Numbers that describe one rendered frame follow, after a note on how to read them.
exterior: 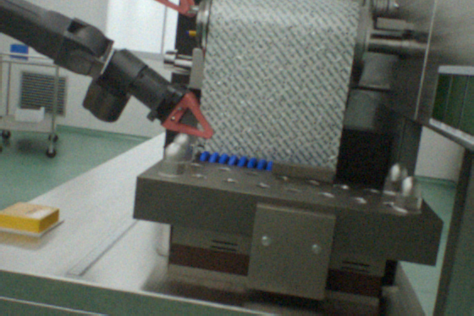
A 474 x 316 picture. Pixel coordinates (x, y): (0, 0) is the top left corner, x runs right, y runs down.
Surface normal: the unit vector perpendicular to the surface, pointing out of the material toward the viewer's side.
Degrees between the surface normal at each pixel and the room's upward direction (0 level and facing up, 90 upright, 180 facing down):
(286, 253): 90
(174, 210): 90
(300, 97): 90
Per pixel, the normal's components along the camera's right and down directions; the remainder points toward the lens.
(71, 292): -0.11, 0.14
